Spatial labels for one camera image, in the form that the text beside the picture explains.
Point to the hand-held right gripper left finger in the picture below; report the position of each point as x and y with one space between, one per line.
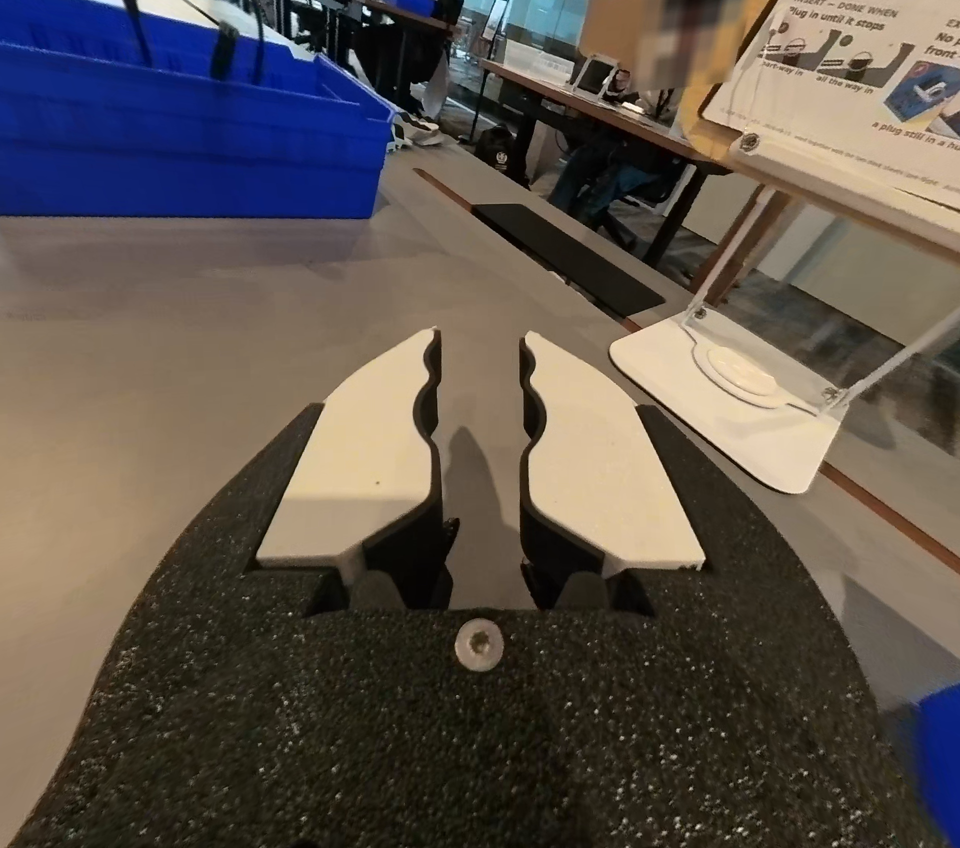
352 473

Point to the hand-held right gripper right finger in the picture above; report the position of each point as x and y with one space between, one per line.
607 480

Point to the blue plastic bin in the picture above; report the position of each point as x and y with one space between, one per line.
937 773
187 143

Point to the white board stand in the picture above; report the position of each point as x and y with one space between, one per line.
675 375

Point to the black rectangular pad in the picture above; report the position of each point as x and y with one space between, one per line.
570 263

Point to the black backpack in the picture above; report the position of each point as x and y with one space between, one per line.
502 158

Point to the black white plastic parts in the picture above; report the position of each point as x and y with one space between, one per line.
416 132

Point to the small blue storage bin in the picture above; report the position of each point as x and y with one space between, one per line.
416 0

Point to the wooden top office desk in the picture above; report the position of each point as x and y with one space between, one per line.
540 84

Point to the white tablet stand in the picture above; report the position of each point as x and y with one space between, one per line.
598 75

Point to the instruction sheet on board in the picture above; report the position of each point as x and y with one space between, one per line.
862 0

